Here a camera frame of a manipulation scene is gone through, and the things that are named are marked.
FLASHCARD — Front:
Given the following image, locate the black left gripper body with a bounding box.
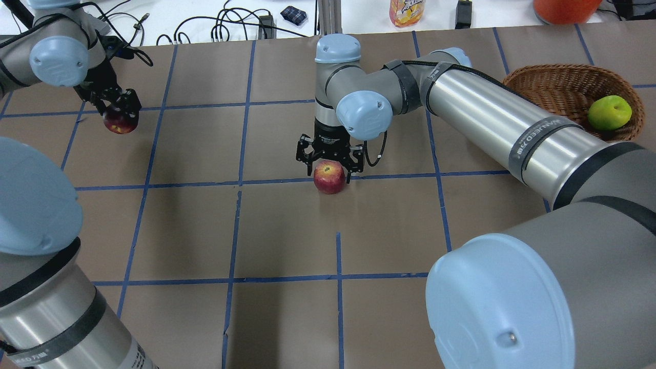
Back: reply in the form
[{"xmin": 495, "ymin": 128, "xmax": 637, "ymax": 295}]
[{"xmin": 74, "ymin": 59, "xmax": 126, "ymax": 109}]

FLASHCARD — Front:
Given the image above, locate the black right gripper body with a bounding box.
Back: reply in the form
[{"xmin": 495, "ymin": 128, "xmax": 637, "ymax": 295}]
[{"xmin": 296, "ymin": 120, "xmax": 364, "ymax": 167}]

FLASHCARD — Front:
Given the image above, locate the woven wicker basket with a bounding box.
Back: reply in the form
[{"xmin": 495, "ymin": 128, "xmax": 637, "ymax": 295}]
[{"xmin": 502, "ymin": 64, "xmax": 646, "ymax": 142}]

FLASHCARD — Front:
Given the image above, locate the dark red apple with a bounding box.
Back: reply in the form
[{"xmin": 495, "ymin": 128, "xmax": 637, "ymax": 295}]
[{"xmin": 102, "ymin": 105, "xmax": 140, "ymax": 135}]

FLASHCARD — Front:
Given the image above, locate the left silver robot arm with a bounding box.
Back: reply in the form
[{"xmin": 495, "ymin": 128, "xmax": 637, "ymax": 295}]
[{"xmin": 1, "ymin": 1, "xmax": 156, "ymax": 368}]

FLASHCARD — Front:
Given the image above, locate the orange bucket with grey lid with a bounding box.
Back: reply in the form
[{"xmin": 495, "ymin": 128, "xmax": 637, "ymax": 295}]
[{"xmin": 532, "ymin": 1, "xmax": 602, "ymax": 24}]

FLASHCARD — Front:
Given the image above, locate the aluminium frame post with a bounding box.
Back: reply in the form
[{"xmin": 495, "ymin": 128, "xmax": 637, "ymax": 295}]
[{"xmin": 317, "ymin": 0, "xmax": 343, "ymax": 36}]

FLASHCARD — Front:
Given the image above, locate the orange juice bottle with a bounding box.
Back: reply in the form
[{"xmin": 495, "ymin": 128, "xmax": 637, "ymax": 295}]
[{"xmin": 389, "ymin": 0, "xmax": 425, "ymax": 28}]

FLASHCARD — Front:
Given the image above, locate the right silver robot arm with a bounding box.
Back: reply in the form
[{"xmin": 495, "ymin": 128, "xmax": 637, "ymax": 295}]
[{"xmin": 297, "ymin": 33, "xmax": 655, "ymax": 368}]

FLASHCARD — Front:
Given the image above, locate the green apple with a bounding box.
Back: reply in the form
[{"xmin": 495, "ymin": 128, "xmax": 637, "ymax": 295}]
[{"xmin": 587, "ymin": 94, "xmax": 633, "ymax": 131}]

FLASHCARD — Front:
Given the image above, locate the black power adapter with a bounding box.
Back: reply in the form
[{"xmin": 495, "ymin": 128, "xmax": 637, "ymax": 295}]
[{"xmin": 454, "ymin": 0, "xmax": 473, "ymax": 30}]

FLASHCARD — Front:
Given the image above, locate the red yellow apple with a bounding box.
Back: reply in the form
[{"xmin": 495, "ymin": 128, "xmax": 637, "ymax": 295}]
[{"xmin": 313, "ymin": 160, "xmax": 346, "ymax": 195}]

